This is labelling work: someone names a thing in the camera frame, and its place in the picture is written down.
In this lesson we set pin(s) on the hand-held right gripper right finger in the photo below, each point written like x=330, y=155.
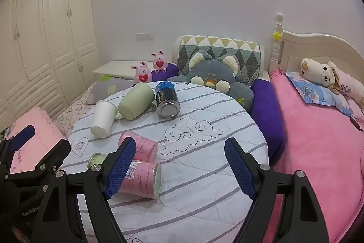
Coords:
x=239, y=171

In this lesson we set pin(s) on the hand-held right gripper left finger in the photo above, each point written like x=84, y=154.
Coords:
x=122, y=169

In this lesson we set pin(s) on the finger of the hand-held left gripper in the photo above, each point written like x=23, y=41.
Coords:
x=55, y=152
x=24, y=136

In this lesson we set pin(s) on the pink labelled jar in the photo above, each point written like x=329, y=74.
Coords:
x=145, y=177

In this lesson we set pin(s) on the pink cup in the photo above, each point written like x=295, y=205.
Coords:
x=145, y=146

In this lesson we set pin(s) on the white paper cup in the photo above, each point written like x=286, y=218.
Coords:
x=102, y=117

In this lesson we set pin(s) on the pale green cup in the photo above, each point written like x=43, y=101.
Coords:
x=136, y=102

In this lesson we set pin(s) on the pink folded cloth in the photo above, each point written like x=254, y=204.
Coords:
x=37, y=121

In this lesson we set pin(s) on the heart patterned sheet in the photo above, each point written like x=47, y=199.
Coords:
x=71, y=115

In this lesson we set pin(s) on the purple blanket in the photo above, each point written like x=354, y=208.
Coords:
x=267, y=117

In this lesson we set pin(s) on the pink fleece blanket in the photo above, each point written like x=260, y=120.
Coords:
x=312, y=152

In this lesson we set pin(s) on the grey flower pillow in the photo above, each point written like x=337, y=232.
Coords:
x=111, y=89

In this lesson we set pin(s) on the blue metal can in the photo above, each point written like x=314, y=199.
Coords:
x=166, y=96

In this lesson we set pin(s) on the pink bunny plush toy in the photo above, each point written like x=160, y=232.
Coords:
x=142, y=75
x=159, y=62

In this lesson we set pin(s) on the grey cat plush toy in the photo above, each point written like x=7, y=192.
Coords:
x=216, y=68

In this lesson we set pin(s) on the blue printed pillow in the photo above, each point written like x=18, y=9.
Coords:
x=312, y=92

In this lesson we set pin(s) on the purple pillow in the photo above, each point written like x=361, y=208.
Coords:
x=172, y=70

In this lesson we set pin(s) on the cream wardrobe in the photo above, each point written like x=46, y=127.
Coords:
x=42, y=18

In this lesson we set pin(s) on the diamond patterned quilted cover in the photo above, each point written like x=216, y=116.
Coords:
x=227, y=46

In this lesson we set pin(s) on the beige dog plush toy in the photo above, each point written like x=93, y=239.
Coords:
x=315, y=69

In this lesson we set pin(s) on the yellow star decoration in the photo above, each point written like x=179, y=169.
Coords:
x=277, y=35

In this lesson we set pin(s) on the cream wooden bed headboard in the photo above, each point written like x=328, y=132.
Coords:
x=312, y=43

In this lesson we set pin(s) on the white wall switch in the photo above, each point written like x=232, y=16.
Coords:
x=144, y=36

